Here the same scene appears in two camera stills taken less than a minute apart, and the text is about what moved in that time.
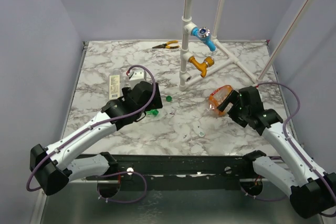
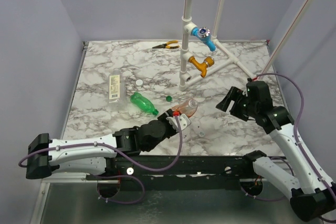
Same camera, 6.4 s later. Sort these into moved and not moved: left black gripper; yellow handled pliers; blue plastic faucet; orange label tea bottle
Moved: left black gripper; orange label tea bottle
Not moved: yellow handled pliers; blue plastic faucet
